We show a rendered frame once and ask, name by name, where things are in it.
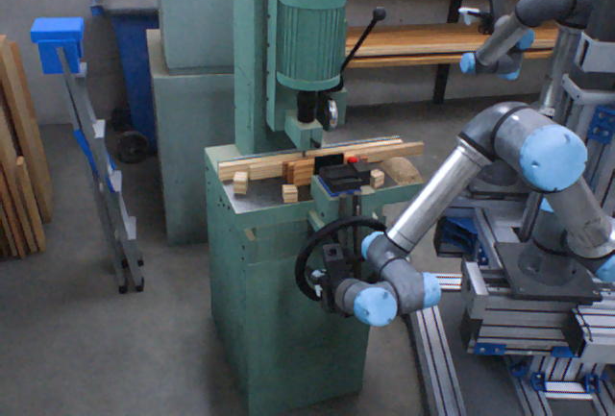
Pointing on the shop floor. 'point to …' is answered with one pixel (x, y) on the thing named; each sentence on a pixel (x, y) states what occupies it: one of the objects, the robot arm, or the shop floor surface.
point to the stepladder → (89, 138)
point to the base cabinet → (279, 327)
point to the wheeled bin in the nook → (132, 61)
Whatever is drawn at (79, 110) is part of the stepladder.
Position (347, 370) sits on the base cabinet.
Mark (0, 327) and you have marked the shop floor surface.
